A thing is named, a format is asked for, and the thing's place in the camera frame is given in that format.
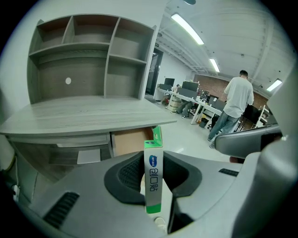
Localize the green white toothpaste box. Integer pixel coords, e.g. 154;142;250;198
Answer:
143;125;163;214

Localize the long white office table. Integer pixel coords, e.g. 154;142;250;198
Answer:
156;87;224;125

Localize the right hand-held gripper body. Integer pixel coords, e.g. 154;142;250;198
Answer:
214;124;283;159

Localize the grey wooden desk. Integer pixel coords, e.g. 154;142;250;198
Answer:
0;95;179;186

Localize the large black monitor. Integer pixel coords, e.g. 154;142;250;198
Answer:
182;80;199;90

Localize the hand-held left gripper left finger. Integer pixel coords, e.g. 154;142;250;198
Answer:
104;150;146;206

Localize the ceiling tube light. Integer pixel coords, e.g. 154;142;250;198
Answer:
209;58;221;73
266;79;283;92
170;13;205;46

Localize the grey wooden shelf hutch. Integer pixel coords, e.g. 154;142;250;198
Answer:
27;13;157;105

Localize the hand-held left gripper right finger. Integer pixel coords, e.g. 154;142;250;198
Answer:
163;150;203;234

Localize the black framed door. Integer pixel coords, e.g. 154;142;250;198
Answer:
145;47;164;96

